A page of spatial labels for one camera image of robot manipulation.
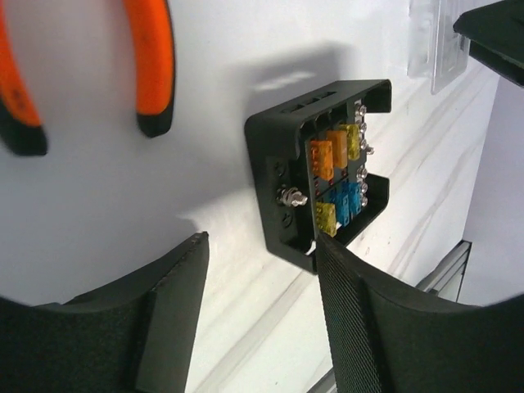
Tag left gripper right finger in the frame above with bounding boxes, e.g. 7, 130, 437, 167
315, 234, 523, 392

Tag black fuse box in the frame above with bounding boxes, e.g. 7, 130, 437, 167
244, 79, 392, 273

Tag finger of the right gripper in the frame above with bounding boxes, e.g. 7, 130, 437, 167
454, 0, 523, 87

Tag yellow fuse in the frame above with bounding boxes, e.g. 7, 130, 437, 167
339, 124, 361, 160
315, 201, 337, 237

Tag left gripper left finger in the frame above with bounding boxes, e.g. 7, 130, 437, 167
32, 231, 210, 393

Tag blue fuse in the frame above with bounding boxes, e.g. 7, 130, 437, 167
328, 182, 351, 227
348, 183, 362, 217

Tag orange handled pliers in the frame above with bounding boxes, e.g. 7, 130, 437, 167
0, 0, 177, 157

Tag clear plastic fuse box cover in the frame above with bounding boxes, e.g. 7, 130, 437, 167
407, 0, 471, 95

